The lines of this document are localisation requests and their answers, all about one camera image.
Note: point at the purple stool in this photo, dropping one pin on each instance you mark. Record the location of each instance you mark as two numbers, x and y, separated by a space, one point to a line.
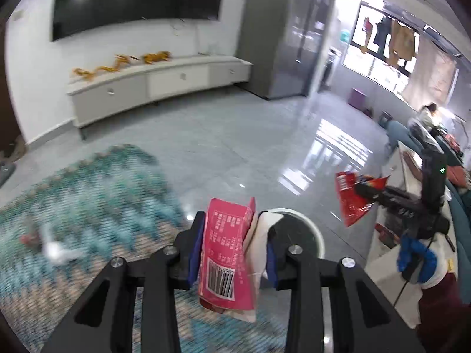
357 97

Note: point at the beige shoe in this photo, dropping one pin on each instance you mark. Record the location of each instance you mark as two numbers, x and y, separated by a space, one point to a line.
16 149

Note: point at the person's right hand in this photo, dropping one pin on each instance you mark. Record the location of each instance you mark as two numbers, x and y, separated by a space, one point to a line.
417 261

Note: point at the small red wrapper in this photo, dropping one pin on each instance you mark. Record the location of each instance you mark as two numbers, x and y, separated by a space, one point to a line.
27 238

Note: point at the dark hanging clothes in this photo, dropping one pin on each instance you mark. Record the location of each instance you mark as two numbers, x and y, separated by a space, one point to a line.
381 34

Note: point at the white television stand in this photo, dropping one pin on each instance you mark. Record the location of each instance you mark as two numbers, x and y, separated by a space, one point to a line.
154 81

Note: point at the silver wrapper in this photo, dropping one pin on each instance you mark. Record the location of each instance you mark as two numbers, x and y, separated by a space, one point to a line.
57 250

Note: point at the orange hanging jacket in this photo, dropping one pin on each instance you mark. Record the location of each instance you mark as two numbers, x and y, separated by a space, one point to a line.
401 44

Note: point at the grey refrigerator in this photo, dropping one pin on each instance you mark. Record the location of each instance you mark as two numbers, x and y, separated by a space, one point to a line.
283 33

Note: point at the gold dragon figurine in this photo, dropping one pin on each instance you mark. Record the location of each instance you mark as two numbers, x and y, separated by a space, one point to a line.
101 69

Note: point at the person's right forearm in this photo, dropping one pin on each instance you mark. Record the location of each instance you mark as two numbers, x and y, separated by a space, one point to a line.
445 312

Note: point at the grey slipper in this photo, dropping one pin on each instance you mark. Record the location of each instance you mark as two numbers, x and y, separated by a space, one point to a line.
5 173

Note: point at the white trash bin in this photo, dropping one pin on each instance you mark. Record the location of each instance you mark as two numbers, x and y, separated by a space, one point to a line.
321 239

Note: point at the red packet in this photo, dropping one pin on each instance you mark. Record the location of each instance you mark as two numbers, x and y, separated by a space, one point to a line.
349 200

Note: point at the black wall television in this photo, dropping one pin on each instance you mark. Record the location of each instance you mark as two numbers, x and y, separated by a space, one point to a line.
136 0

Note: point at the wall light switch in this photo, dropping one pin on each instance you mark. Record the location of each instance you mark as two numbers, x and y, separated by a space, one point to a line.
16 15

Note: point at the zigzag patterned rug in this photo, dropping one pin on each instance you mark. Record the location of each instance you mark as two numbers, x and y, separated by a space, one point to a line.
92 228

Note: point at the white coffee table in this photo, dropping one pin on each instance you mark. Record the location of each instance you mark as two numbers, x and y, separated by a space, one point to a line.
379 252

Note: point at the small gold figurine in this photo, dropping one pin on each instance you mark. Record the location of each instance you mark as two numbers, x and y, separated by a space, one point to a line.
156 57

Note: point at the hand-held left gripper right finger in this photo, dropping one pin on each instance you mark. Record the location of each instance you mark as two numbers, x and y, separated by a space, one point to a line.
273 266

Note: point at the grey stool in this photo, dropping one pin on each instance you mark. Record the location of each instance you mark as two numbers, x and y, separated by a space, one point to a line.
386 118

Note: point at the washing machine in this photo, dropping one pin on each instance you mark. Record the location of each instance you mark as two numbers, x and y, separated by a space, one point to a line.
330 67

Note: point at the beige hanging blanket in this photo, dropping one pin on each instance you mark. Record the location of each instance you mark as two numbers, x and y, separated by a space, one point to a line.
430 73

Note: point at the pink packet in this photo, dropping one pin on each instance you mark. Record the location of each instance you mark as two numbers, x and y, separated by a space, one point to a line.
224 250

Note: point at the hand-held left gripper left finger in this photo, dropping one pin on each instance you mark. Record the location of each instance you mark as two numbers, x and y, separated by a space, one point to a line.
195 257

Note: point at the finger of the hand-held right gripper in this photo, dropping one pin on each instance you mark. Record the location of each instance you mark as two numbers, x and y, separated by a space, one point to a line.
369 192

